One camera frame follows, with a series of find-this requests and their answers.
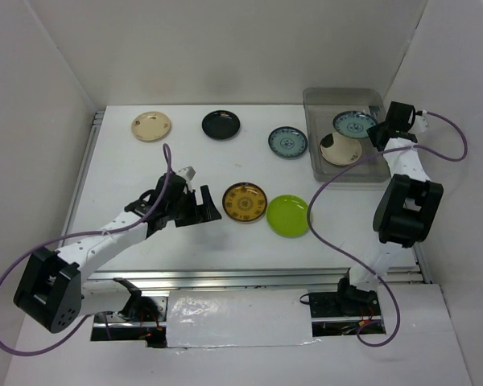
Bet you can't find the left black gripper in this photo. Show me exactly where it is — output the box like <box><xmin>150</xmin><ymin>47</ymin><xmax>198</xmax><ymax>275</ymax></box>
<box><xmin>167</xmin><ymin>184</ymin><xmax>221</xmax><ymax>228</ymax></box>

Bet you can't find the blue patterned plate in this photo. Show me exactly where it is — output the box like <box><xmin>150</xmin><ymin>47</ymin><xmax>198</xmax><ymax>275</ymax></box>
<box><xmin>332</xmin><ymin>111</ymin><xmax>378</xmax><ymax>139</ymax></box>
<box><xmin>267</xmin><ymin>126</ymin><xmax>308</xmax><ymax>159</ymax></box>

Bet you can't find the yellow brown patterned plate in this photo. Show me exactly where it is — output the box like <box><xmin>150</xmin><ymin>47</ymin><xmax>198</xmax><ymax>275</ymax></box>
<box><xmin>222</xmin><ymin>182</ymin><xmax>268</xmax><ymax>223</ymax></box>

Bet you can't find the cream plate with black blotch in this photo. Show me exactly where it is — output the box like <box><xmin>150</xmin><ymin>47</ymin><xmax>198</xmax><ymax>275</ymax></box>
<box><xmin>320</xmin><ymin>133</ymin><xmax>363</xmax><ymax>166</ymax></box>

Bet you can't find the lime green plate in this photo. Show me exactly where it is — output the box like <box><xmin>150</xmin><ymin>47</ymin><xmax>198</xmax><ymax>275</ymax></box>
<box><xmin>266</xmin><ymin>195</ymin><xmax>309</xmax><ymax>238</ymax></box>

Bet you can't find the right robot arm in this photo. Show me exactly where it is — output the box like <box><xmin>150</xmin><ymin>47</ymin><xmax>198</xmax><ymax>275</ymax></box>
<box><xmin>334</xmin><ymin>101</ymin><xmax>444</xmax><ymax>315</ymax></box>

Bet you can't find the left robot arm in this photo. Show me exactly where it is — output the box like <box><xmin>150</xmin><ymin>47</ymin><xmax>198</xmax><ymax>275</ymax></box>
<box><xmin>13</xmin><ymin>169</ymin><xmax>221</xmax><ymax>333</ymax></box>

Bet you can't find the clear plastic bin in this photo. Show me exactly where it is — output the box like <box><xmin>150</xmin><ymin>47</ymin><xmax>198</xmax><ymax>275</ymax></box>
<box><xmin>303</xmin><ymin>87</ymin><xmax>403</xmax><ymax>184</ymax></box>

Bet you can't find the cream plate with flowers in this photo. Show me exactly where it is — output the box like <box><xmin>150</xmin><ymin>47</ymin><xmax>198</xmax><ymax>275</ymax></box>
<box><xmin>131</xmin><ymin>112</ymin><xmax>171</xmax><ymax>142</ymax></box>

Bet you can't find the white foil covered panel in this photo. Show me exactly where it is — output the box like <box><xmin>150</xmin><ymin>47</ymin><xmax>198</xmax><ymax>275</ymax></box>
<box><xmin>166</xmin><ymin>289</ymin><xmax>313</xmax><ymax>348</ymax></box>

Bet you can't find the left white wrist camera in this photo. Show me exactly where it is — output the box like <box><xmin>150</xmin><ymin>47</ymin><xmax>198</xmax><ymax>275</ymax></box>
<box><xmin>176</xmin><ymin>166</ymin><xmax>196</xmax><ymax>182</ymax></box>

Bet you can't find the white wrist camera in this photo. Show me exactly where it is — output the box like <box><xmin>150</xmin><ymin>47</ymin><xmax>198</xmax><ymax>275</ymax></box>
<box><xmin>176</xmin><ymin>166</ymin><xmax>196</xmax><ymax>182</ymax></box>
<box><xmin>411</xmin><ymin>110</ymin><xmax>429</xmax><ymax>135</ymax></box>

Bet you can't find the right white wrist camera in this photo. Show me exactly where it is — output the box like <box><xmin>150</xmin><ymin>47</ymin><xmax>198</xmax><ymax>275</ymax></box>
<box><xmin>411</xmin><ymin>110</ymin><xmax>429</xmax><ymax>135</ymax></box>

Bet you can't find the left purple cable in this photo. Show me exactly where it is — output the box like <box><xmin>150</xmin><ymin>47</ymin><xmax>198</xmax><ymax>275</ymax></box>
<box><xmin>0</xmin><ymin>143</ymin><xmax>174</xmax><ymax>357</ymax></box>

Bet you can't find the aluminium table frame rail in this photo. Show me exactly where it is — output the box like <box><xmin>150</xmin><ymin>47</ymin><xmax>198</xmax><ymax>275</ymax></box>
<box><xmin>80</xmin><ymin>105</ymin><xmax>432</xmax><ymax>290</ymax></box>

